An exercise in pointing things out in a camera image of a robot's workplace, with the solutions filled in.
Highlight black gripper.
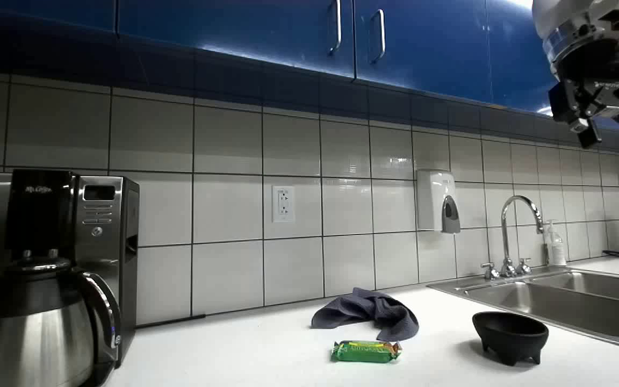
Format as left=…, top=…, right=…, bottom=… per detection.
left=549, top=59, right=619, bottom=149

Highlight green snack bar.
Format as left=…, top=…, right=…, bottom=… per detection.
left=331, top=340, right=401, bottom=363

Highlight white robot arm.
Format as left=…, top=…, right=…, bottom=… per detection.
left=531, top=0, right=619, bottom=149

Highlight black stone bowl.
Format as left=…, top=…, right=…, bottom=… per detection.
left=473, top=312, right=549, bottom=366

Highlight clear soap bottle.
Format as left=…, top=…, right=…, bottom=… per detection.
left=545, top=223, right=568, bottom=267

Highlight blue upper cabinets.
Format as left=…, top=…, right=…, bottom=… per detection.
left=0, top=0, right=558, bottom=122

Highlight chrome sink faucet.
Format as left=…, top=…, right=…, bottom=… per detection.
left=479, top=193, right=551, bottom=282

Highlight stainless steel double sink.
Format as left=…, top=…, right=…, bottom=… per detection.
left=438, top=270, right=619, bottom=347

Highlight white soap dispenser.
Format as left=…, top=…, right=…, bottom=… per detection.
left=417, top=171, right=460, bottom=234

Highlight dark blue cloth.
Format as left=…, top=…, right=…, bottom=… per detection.
left=311, top=289, right=419, bottom=342

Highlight black steel coffee maker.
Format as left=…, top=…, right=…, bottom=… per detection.
left=0, top=171, right=142, bottom=349

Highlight steel coffee carafe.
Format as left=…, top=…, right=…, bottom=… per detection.
left=0, top=260, right=122, bottom=387

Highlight white wall outlet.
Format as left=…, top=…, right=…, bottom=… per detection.
left=272, top=185, right=294, bottom=223

